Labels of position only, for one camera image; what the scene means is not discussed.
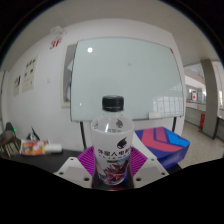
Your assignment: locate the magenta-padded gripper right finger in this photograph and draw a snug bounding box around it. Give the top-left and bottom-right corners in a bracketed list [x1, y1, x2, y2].
[129, 145, 170, 188]

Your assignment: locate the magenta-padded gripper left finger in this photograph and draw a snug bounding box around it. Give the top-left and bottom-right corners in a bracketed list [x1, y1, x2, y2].
[53, 145, 96, 188]

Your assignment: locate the white-labelled black-capped drink bottle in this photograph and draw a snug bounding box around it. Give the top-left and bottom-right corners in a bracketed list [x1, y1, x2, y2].
[90, 94, 135, 185]

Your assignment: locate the blue cardboard box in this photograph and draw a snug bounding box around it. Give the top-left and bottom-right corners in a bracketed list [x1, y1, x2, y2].
[134, 126, 191, 169]

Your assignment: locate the flat white eraser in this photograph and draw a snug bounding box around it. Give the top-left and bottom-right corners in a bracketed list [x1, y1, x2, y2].
[44, 143, 64, 154]

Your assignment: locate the colourful flat book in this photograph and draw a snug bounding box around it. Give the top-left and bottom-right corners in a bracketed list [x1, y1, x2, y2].
[20, 139, 50, 156]

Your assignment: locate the red fire extinguisher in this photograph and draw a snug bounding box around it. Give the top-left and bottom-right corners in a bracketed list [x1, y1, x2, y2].
[199, 112, 206, 130]

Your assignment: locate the large glass whiteboard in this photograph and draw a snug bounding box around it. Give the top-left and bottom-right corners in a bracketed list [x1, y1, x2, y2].
[69, 37, 185, 123]

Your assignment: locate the small white wall poster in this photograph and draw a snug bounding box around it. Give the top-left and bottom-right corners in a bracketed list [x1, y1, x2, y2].
[13, 73, 22, 97]

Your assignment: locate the large white wall poster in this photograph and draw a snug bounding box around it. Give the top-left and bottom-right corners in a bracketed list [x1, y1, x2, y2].
[21, 56, 38, 93]

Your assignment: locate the red wall sign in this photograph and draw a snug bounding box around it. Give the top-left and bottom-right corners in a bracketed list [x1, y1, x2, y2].
[49, 38, 64, 50]

